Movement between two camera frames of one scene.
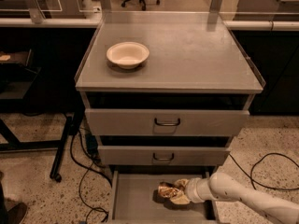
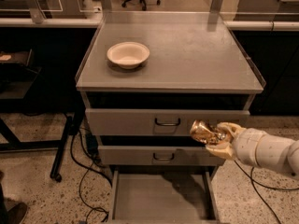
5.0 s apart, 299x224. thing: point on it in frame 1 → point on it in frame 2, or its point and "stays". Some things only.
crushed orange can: [164, 190] → [206, 133]
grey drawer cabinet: [164, 93] stays
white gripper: [193, 189] → [245, 147]
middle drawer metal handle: [163, 159] stays
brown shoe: [17, 213] stays
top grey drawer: [166, 114] stays
